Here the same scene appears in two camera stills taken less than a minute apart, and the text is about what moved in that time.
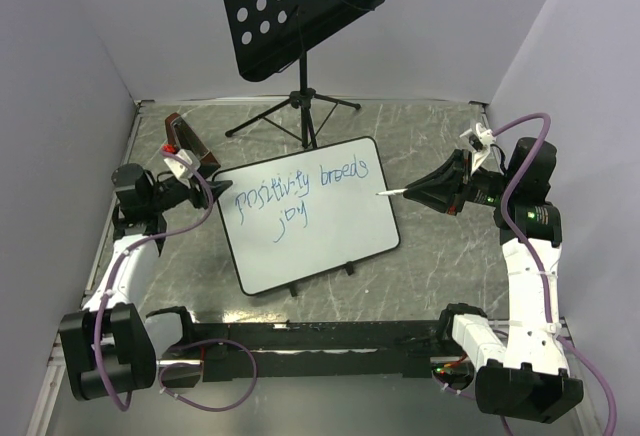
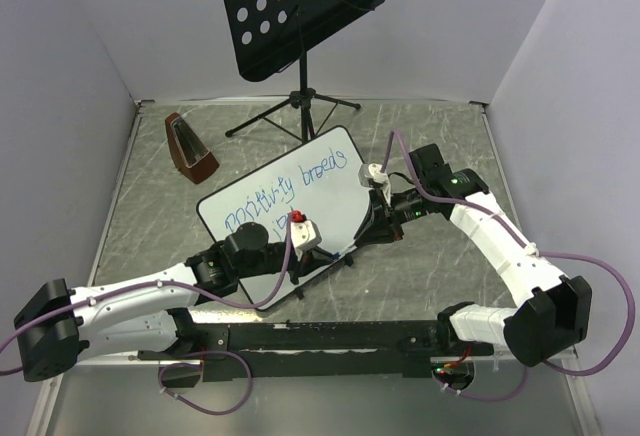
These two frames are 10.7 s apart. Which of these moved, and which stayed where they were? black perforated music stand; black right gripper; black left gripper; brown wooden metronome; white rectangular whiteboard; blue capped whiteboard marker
Moved: white rectangular whiteboard; blue capped whiteboard marker; black right gripper; black left gripper
Stayed: brown wooden metronome; black perforated music stand
